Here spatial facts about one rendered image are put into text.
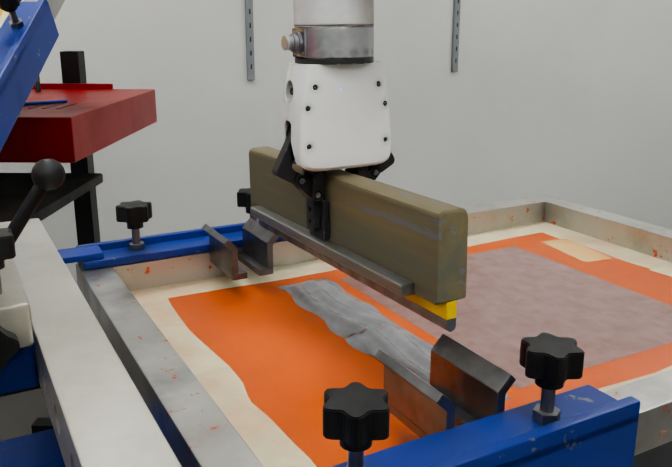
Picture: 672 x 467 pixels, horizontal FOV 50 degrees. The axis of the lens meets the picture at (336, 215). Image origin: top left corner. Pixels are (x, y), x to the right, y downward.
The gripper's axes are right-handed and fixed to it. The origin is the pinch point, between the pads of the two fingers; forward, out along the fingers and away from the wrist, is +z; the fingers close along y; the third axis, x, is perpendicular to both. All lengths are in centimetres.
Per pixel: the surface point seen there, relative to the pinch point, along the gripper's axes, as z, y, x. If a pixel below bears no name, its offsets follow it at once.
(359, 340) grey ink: 13.6, 2.0, -1.2
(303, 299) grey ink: 13.5, 2.0, 12.1
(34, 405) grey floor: 108, -17, 188
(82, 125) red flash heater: 1, -9, 90
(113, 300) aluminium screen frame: 10.1, -19.6, 14.4
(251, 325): 13.8, -6.1, 8.6
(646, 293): 14.3, 40.6, -5.7
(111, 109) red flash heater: -1, 1, 106
